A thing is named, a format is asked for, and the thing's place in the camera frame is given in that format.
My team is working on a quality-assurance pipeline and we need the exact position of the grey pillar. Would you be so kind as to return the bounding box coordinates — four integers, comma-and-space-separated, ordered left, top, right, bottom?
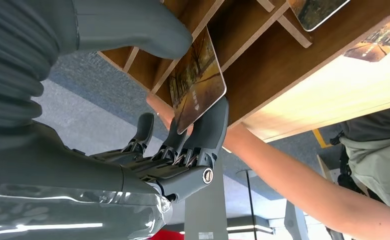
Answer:
184, 158, 229, 240

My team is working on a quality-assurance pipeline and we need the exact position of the black office chair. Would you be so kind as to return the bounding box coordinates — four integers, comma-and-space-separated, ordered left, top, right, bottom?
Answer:
329, 130, 384, 204

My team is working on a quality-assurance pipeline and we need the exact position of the green forest picture card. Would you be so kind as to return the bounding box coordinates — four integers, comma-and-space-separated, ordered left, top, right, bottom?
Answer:
287, 0, 351, 33

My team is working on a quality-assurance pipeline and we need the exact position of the red object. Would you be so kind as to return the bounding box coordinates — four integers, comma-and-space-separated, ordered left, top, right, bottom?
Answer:
149, 229, 186, 240

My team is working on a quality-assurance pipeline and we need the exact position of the black pole stand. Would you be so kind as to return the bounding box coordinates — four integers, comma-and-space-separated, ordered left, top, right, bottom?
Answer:
236, 169, 259, 223

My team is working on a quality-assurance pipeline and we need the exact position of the wooden compartment organizer box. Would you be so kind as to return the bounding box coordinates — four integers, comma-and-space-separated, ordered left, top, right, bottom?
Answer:
97, 0, 390, 129

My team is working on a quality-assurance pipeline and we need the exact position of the person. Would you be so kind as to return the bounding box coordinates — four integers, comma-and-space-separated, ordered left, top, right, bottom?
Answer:
146, 94, 390, 240

